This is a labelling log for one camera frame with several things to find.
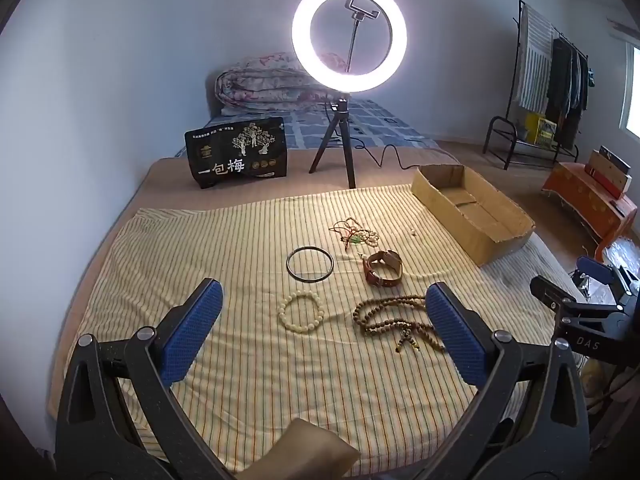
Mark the blue patterned bedsheet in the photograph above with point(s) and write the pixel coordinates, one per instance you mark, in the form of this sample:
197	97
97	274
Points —
390	127

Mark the window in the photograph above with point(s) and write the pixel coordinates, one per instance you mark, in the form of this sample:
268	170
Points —
632	90

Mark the striped hanging towel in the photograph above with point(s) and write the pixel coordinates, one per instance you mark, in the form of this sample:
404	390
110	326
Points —
532	60

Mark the person's right hand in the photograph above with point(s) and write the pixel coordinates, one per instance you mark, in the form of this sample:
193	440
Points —
597	377

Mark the tan cloth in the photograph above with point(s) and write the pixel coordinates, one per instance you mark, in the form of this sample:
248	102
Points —
305	442

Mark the dark hanging clothes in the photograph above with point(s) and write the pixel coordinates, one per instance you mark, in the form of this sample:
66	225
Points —
565	85

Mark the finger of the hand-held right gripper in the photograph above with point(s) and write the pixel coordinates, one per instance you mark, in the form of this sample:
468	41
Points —
600	335
594	267

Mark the yellow box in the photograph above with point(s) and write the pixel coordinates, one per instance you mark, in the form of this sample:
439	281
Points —
539	130

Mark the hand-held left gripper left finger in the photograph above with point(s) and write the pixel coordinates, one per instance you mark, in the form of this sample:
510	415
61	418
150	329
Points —
192	330

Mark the yellow striped cloth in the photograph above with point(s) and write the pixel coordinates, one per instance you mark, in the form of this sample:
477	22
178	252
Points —
240	240

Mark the black snack bag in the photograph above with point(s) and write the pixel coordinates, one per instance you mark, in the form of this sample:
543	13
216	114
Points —
235	155

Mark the phone holder on rod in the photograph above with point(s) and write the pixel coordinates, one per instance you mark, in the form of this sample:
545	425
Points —
361	9

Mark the black clothes rack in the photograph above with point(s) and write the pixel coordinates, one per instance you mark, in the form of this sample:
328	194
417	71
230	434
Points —
500	127

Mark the long red wooden box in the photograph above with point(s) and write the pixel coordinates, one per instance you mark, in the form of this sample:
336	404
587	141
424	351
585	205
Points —
605	175

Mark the folded floral quilt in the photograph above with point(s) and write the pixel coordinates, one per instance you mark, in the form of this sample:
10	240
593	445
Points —
265	85

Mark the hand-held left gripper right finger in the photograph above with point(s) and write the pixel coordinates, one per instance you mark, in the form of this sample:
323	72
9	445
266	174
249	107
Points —
455	335

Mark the cardboard box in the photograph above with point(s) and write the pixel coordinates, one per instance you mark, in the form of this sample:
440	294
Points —
480	210

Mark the orange cabinet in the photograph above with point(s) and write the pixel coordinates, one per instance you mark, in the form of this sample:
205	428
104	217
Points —
585	200

